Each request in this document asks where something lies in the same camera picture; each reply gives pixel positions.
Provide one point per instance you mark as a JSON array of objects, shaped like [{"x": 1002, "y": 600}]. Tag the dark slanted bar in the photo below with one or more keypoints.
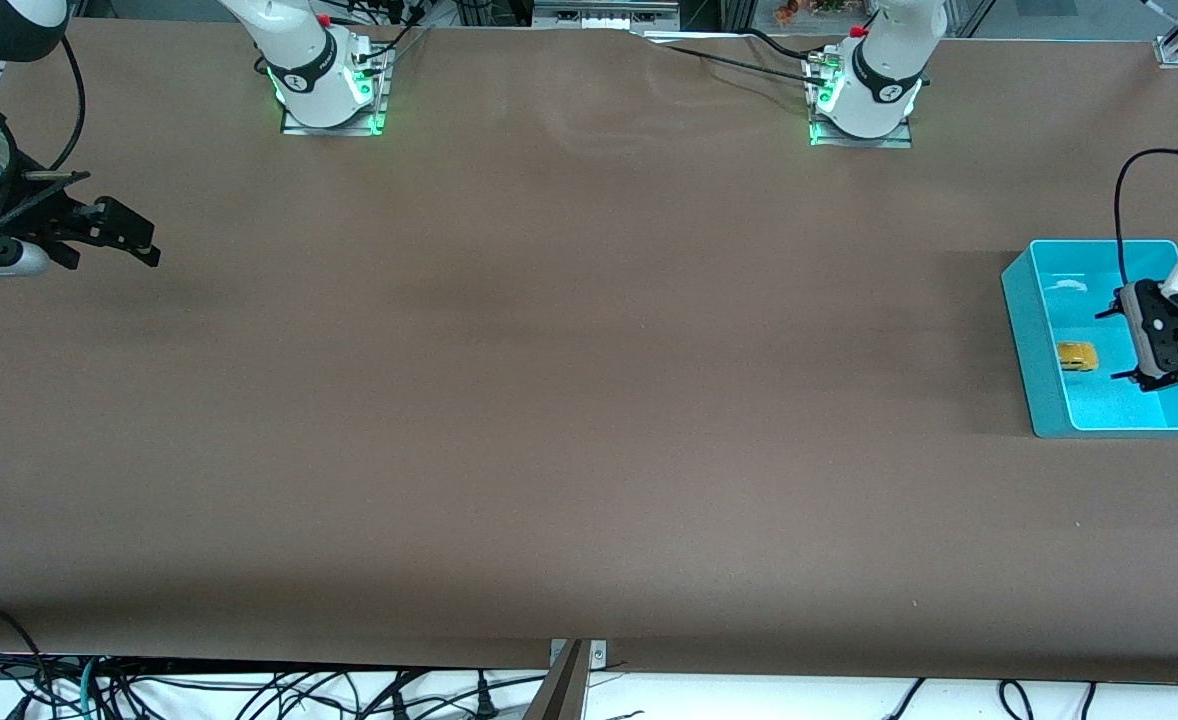
[{"x": 559, "y": 695}]

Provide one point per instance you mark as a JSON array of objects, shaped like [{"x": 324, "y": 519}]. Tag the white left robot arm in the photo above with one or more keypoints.
[{"x": 879, "y": 90}]

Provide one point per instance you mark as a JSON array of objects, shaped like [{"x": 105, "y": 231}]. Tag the small orange objects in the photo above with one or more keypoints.
[{"x": 789, "y": 10}]

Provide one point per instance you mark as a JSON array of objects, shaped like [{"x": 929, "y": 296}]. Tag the gray equipment box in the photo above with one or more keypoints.
[{"x": 604, "y": 14}]

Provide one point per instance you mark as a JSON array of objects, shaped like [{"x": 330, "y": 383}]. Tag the metal table edge bracket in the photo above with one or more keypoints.
[{"x": 599, "y": 655}]

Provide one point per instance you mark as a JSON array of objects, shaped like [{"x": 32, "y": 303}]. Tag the cyan plastic bin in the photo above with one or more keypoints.
[{"x": 1039, "y": 340}]

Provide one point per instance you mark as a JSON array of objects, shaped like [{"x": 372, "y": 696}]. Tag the aluminium corner bracket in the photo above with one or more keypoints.
[{"x": 1171, "y": 50}]

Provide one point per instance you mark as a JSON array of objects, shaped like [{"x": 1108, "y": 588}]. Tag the yellow toy beetle car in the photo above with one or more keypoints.
[{"x": 1077, "y": 357}]

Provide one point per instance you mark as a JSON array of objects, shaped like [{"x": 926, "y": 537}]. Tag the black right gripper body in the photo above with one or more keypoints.
[{"x": 37, "y": 226}]

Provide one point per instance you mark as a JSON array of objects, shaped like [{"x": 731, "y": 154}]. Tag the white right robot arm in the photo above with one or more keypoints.
[{"x": 309, "y": 80}]

